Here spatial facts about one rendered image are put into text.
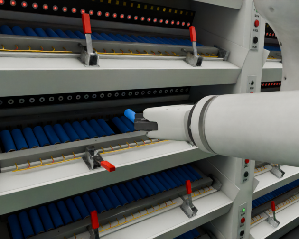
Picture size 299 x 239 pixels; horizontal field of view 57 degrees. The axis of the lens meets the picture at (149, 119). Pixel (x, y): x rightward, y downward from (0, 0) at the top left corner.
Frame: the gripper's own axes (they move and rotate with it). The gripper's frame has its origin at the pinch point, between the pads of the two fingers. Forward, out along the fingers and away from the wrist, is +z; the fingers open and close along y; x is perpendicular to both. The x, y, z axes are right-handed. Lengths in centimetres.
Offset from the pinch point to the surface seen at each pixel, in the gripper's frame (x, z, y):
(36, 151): 3.7, 8.7, 18.9
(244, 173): 20.0, 5.7, -37.5
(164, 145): 7.1, 7.5, -9.6
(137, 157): 8.0, 5.9, -0.7
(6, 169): 5.8, 8.6, 24.0
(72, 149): 4.4, 8.5, 12.2
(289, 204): 44, 14, -77
